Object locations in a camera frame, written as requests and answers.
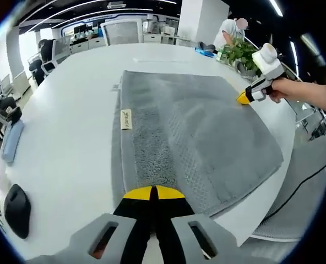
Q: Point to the grey mesh office chair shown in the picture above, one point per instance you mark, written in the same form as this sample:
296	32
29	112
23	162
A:
121	33

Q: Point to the ceiling air vent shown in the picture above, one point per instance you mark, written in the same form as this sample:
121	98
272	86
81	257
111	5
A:
116	4

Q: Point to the black headphones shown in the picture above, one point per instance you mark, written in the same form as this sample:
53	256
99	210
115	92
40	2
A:
207	46

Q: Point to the grey headphones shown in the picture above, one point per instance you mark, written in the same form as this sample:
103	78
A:
245	70

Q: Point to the black computer mouse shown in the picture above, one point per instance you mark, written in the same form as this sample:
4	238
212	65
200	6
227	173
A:
17	211

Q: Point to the light blue pouch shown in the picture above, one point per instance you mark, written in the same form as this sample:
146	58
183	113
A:
13	143

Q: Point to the blue flat packet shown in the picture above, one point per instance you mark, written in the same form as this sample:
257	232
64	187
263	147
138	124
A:
204	52

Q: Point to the green potted plant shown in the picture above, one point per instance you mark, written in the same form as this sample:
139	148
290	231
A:
243	52

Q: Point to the dark cloth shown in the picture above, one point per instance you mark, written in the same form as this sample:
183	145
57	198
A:
37	72

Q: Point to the white office chair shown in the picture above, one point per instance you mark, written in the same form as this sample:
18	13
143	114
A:
54	59

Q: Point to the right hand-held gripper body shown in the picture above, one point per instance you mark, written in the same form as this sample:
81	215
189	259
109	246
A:
267	60

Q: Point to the green white carton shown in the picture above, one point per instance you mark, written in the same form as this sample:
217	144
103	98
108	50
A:
220	56

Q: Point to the grey mesh chair seat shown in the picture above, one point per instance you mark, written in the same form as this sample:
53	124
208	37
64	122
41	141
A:
284	220

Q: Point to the grey towel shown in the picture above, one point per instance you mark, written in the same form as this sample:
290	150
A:
196	137

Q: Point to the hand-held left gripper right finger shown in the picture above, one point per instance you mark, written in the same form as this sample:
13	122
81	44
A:
196	233

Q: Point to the person's right hand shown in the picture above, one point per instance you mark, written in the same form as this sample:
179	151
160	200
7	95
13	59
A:
278	90

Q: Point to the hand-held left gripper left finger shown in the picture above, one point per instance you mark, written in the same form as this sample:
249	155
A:
110	233

